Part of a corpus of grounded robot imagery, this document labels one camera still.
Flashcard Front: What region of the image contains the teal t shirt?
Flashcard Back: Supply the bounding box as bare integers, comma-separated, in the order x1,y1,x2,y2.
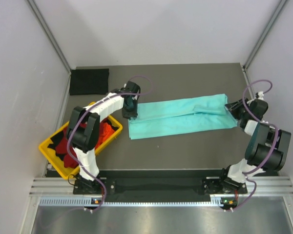
128,94,237,140

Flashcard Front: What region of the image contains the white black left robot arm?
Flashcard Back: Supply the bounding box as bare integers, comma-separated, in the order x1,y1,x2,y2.
66,81,141,193

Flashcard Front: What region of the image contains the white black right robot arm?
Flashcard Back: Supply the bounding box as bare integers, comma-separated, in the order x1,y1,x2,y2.
218,97,292,193

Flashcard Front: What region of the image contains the orange t shirt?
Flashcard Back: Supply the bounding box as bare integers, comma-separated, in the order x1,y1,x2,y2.
95,122,118,149

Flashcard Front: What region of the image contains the folded black t shirt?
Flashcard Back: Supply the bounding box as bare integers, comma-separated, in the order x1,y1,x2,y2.
69,69,109,96

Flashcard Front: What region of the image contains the dark red t shirt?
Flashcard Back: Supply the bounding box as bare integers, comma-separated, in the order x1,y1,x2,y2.
52,127,78,168

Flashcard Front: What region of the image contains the black t shirt in bin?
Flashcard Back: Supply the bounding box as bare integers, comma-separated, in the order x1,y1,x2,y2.
48,130,67,161

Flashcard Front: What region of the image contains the yellow plastic bin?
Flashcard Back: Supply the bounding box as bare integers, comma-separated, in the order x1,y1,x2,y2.
39,103,123,179

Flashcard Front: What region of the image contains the aluminium frame rail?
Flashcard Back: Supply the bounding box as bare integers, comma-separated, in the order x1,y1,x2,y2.
29,176,293,196

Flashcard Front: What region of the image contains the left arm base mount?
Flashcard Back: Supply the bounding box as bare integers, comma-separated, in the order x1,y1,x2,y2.
67,174,105,195

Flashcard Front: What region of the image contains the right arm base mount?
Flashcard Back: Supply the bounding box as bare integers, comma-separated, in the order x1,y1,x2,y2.
202,177,248,195

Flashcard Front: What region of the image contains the grey slotted cable duct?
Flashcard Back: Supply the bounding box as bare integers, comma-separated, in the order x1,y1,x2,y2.
39,196,237,207

